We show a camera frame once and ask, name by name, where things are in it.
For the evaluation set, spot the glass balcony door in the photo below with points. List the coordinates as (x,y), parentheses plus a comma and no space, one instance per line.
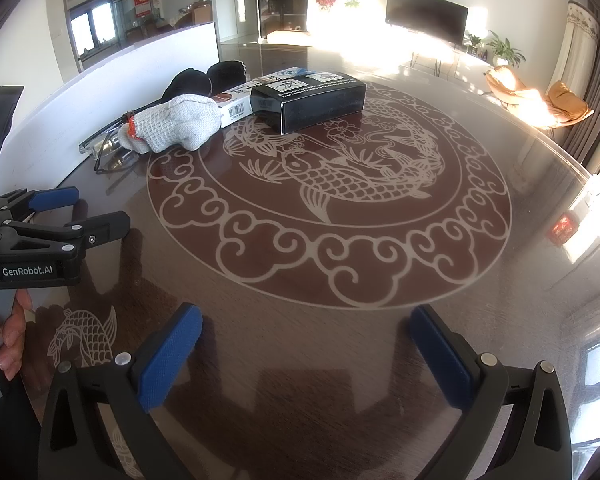
(87,30)

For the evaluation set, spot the clear safety glasses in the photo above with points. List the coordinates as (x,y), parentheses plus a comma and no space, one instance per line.
(82,146)

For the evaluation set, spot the small green trailing plant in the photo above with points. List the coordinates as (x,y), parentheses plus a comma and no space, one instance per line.
(351,3)

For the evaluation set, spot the white knitted glove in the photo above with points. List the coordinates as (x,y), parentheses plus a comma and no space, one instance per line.
(180,120)

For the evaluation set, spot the red window poster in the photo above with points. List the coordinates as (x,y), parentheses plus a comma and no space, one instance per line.
(142,2)

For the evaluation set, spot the black flat television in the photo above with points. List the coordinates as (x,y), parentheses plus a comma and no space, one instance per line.
(425,15)

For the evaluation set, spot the white panel board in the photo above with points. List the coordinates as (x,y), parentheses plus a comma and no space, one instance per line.
(130,85)

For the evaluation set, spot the wooden dining table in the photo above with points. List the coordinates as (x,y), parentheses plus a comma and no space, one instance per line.
(182,20)

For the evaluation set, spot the person's left hand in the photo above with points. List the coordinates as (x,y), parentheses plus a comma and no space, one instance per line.
(15,330)

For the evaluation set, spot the black printed box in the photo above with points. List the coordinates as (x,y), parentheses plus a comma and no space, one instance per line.
(320,107)

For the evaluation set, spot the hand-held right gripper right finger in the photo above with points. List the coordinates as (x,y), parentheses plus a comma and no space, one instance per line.
(442,355)

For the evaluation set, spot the blue and white long box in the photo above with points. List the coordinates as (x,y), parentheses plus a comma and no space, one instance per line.
(292,72)

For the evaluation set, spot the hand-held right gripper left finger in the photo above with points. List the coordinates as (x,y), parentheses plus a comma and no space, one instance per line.
(172,350)

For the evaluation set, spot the black velvet hair accessory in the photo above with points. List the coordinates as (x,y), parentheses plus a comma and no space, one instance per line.
(220,75)

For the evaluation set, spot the orange lounge chair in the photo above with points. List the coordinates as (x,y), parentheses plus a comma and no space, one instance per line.
(565,102)

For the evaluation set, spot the white box with red label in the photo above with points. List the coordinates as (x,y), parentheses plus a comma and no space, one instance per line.
(235,102)

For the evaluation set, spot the covered standing air conditioner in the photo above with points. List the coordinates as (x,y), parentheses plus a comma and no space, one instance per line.
(575,50)

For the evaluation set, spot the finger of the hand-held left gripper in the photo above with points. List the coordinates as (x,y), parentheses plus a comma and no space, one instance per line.
(105,225)
(55,199)

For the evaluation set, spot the brown patterned desktop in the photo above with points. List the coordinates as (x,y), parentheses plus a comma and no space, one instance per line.
(300,340)

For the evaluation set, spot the small potted plant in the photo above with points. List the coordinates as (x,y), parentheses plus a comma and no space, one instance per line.
(472,41)

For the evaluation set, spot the green potted plant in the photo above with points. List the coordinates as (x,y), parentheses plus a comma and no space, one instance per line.
(505,50)

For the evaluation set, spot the white television stand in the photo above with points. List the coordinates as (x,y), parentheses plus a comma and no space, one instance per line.
(467,57)

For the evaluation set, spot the brown cardboard box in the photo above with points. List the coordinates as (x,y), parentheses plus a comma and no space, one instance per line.
(285,36)

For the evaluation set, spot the red flower arrangement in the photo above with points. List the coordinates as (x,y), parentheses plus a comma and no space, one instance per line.
(326,0)

